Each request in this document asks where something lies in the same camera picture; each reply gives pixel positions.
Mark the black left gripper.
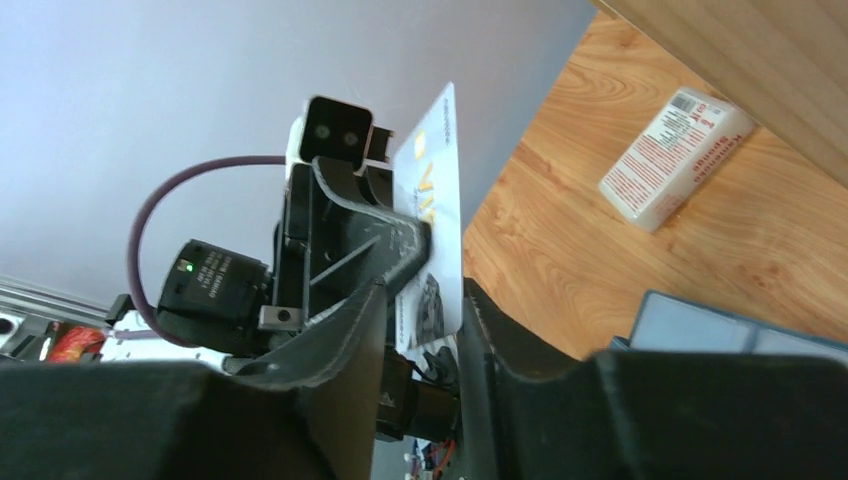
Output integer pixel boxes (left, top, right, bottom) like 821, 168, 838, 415
259, 158, 431, 352

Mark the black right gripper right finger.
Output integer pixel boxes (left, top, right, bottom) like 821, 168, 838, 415
457, 279, 847, 479

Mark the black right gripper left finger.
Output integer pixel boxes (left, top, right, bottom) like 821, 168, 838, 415
1, 282, 387, 479

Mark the white VIP credit card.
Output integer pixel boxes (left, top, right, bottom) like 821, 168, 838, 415
392, 82, 463, 352

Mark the blue leather card holder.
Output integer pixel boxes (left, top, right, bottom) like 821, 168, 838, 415
608, 290, 847, 364

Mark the small pink packet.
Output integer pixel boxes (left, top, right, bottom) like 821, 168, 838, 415
598, 87, 757, 232

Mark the wooden shelf unit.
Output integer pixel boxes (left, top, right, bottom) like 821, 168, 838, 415
602, 0, 847, 184

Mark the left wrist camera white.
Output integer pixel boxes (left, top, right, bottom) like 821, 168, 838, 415
286, 95, 394, 175

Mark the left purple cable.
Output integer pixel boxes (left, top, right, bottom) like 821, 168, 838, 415
127, 155, 287, 349

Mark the aluminium rail frame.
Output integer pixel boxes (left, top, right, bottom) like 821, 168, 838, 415
0, 274, 227, 369

